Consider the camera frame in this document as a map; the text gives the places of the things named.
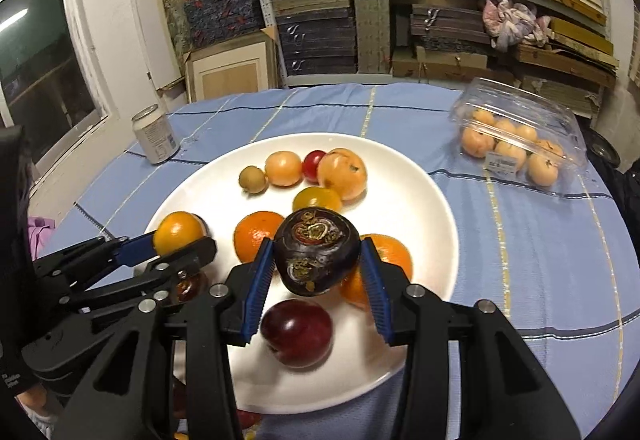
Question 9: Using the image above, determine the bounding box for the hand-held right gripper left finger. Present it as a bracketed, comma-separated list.
[52, 237, 277, 440]

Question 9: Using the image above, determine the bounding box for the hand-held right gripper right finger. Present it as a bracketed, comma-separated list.
[360, 237, 586, 440]

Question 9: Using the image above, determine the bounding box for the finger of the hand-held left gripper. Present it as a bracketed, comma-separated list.
[59, 239, 219, 317]
[31, 231, 161, 293]

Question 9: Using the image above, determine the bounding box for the smooth orange tomato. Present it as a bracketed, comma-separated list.
[152, 211, 207, 257]

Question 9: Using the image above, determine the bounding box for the dark red plum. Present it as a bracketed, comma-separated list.
[260, 299, 334, 369]
[174, 270, 208, 303]

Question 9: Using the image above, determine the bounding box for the orange mandarin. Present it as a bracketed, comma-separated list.
[340, 233, 414, 313]
[233, 211, 286, 264]

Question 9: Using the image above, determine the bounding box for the dark purple water chestnut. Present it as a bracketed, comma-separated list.
[274, 208, 362, 296]

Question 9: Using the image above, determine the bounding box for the white ceramic plate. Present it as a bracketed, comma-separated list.
[142, 133, 460, 416]

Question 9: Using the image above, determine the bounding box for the small brown longan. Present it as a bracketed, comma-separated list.
[238, 166, 269, 194]

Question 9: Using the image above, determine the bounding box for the cluster of small pale fruits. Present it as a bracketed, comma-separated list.
[460, 108, 566, 187]

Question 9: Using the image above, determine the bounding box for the yellow-green cherry tomato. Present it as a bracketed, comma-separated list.
[292, 187, 344, 216]

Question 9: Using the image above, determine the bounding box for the white drink can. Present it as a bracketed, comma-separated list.
[131, 104, 181, 165]

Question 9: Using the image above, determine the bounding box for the blue striped tablecloth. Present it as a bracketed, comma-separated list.
[30, 83, 638, 440]

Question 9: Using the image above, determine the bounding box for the dark glass window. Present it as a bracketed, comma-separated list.
[0, 0, 123, 181]

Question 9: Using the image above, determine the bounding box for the cardboard box with framed panel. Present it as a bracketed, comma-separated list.
[160, 28, 281, 104]

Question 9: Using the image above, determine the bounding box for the white leaning board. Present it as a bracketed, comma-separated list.
[127, 0, 186, 113]

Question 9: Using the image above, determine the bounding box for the green marbled panel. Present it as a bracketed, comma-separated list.
[155, 0, 193, 66]

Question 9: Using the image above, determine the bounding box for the clear plastic clamshell box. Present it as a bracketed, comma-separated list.
[449, 77, 592, 197]

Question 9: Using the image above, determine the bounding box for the stack of dark flat boxes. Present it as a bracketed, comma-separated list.
[275, 10, 358, 76]

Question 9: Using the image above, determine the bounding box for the stack of blue patterned boxes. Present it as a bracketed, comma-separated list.
[181, 0, 266, 48]

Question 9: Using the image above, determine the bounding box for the upright grey patterned box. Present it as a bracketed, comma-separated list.
[354, 0, 392, 74]

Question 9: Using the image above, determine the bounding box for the black jacket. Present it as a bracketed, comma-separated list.
[590, 155, 640, 241]

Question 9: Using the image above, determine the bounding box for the black round pot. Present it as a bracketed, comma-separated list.
[582, 130, 623, 168]

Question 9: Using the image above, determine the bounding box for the stack of dark brown boxes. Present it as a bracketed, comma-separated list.
[410, 4, 493, 56]

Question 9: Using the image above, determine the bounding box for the pink floral crumpled cloth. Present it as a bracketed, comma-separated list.
[482, 0, 552, 52]

